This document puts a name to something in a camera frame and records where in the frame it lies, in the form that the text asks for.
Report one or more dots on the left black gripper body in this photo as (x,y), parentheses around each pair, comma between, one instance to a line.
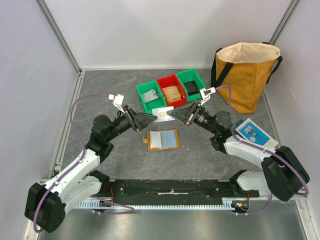
(124,122)

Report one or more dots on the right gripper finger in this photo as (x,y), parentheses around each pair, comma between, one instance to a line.
(182,116)
(185,110)

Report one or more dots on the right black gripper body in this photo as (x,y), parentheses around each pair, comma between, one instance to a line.
(191,113)

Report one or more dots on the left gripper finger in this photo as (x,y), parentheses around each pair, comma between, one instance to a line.
(141,115)
(143,120)

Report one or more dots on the orange leather card holder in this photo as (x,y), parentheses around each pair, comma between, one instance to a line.
(162,140)

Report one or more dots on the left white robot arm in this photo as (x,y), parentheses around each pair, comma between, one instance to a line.
(47,204)

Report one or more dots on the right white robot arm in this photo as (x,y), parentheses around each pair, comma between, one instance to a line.
(282,171)

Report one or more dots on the brown cards in red bin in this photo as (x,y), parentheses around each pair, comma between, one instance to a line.
(172,94)

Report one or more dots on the black wallet in bin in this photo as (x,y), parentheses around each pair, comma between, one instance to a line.
(191,88)

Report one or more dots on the left green plastic bin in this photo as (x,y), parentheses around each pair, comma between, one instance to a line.
(160,102)

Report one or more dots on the green plastic bin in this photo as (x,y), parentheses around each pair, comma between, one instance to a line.
(160,102)
(189,75)

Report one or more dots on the red plastic bin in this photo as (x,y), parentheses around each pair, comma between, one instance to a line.
(170,81)

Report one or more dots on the right green plastic bin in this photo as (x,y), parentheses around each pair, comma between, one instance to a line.
(189,75)

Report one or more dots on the blue razor package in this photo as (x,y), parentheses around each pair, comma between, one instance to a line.
(250,131)

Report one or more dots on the mustard tote bag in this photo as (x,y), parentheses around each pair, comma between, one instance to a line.
(241,71)

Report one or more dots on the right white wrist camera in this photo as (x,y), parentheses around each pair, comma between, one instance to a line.
(206,94)

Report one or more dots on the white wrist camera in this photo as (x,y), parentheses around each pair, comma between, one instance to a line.
(117,101)
(206,94)

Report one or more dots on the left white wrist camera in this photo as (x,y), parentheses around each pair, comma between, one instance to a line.
(117,101)

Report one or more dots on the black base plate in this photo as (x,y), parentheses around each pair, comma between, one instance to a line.
(172,192)

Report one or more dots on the slotted cable duct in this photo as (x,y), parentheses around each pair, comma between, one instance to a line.
(95,204)

